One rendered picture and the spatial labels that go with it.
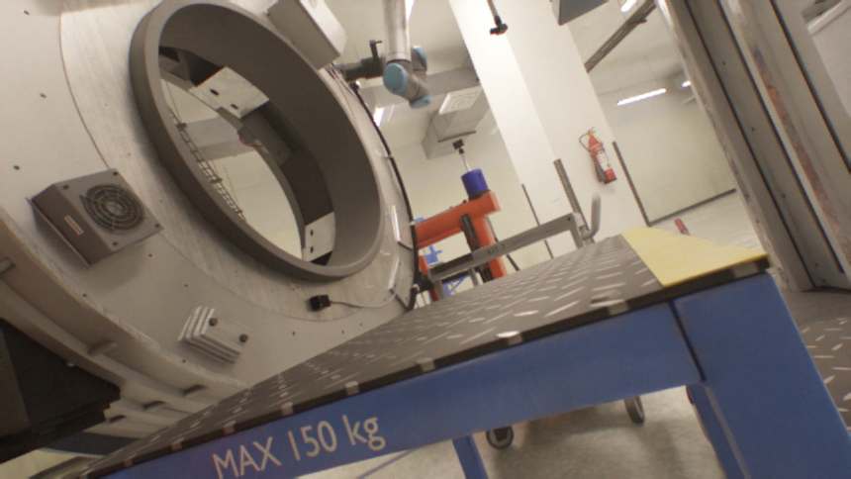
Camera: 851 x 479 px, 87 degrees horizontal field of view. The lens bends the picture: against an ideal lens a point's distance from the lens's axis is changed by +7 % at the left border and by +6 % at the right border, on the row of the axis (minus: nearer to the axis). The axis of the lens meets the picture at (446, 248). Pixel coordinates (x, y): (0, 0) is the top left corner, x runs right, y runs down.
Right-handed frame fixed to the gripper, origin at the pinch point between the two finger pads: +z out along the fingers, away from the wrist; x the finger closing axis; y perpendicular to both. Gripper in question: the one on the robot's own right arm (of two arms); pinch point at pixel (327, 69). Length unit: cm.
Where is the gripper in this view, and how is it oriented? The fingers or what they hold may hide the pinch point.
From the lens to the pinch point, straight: 179.5
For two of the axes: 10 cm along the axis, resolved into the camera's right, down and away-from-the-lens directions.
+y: 1.2, 7.3, 6.7
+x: -2.0, -6.4, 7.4
